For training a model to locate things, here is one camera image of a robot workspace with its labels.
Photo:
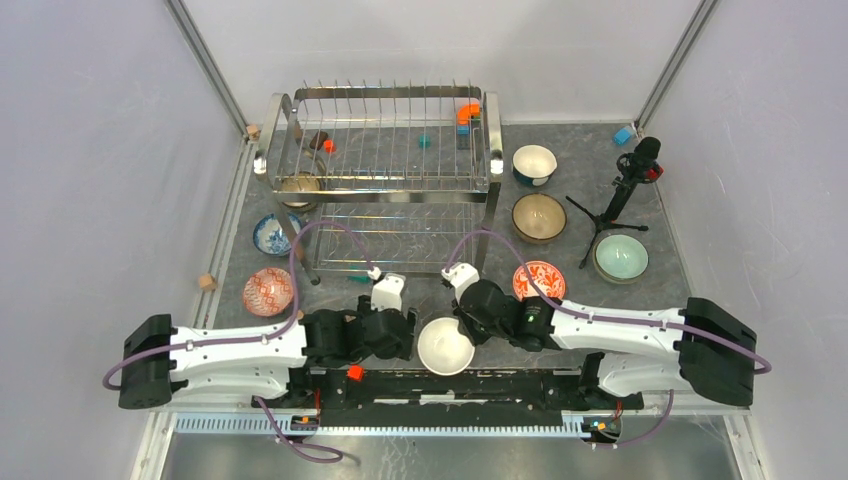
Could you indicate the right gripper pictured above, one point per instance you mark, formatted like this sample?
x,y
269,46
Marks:
x,y
475,337

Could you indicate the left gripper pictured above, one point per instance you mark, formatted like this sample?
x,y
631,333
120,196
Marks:
x,y
403,350

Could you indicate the white bowl orange rim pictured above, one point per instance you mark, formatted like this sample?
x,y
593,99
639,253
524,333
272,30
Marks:
x,y
547,277

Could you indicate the pink speckled bowl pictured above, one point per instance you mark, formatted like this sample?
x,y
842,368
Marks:
x,y
538,218

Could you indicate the red patterned bowl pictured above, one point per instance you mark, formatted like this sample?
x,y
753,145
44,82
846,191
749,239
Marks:
x,y
268,292

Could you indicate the pale green bowl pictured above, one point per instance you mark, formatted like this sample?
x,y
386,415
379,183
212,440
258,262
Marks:
x,y
620,259

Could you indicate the blue floral bowl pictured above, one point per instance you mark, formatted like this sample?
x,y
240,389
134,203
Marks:
x,y
269,238

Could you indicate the teal and white bowl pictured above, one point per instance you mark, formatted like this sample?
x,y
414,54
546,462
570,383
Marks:
x,y
533,165

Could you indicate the black patterned bowl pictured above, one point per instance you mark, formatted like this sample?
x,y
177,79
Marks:
x,y
302,182

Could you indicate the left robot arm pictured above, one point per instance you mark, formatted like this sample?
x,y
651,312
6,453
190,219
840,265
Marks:
x,y
162,363

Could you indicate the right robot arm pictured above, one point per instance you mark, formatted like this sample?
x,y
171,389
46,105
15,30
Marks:
x,y
701,347

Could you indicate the metal dish rack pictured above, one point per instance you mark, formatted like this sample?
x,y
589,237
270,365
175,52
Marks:
x,y
385,200

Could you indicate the red cube on base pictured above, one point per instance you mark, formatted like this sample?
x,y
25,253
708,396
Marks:
x,y
355,373

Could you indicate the light wooden cube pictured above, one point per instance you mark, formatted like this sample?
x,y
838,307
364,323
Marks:
x,y
207,282

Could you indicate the orange toy piece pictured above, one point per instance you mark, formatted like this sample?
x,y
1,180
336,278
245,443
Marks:
x,y
467,118

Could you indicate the black microphone on tripod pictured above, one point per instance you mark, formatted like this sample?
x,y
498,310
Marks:
x,y
639,167

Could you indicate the blue block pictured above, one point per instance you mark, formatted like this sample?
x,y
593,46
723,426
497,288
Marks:
x,y
623,135

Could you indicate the corner wooden cube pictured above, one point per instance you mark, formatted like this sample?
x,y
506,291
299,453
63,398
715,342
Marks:
x,y
253,132

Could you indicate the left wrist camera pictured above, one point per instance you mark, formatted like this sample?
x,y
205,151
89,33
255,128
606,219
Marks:
x,y
387,290

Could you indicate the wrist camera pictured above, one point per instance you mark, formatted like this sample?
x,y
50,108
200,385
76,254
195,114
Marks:
x,y
460,277
387,290

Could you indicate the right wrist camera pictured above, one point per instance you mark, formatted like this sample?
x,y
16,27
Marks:
x,y
460,277

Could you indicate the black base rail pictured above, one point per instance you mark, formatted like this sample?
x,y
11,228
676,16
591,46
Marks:
x,y
472,398

